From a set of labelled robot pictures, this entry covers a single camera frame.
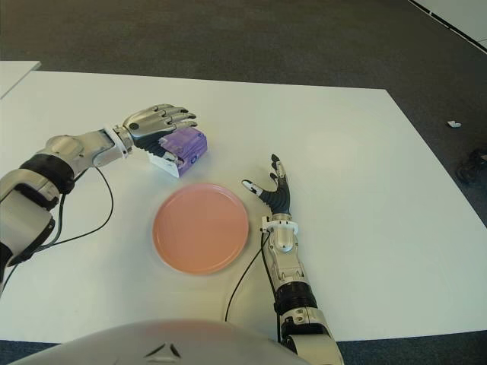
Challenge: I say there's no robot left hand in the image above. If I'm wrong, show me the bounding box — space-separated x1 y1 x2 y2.
122 103 199 168

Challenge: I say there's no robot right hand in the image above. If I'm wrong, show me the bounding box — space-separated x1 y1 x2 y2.
241 154 293 217

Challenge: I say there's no purple tissue paper pack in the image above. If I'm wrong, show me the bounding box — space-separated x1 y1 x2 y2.
148 127 209 179

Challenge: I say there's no pink round plate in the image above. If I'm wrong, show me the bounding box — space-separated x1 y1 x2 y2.
152 182 251 275

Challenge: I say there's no adjacent white table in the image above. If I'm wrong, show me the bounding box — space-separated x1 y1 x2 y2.
0 60 42 99

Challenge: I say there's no silver robot torso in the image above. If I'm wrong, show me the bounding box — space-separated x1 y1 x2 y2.
7 319 305 365

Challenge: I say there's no black shoe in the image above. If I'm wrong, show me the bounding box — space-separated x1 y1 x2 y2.
455 148 487 186

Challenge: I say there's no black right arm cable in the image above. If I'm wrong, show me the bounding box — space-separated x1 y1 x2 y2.
224 230 272 322

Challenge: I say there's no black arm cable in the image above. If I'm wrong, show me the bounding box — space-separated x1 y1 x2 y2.
37 165 114 248
224 230 272 322

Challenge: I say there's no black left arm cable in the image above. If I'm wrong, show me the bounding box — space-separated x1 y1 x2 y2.
37 165 114 248

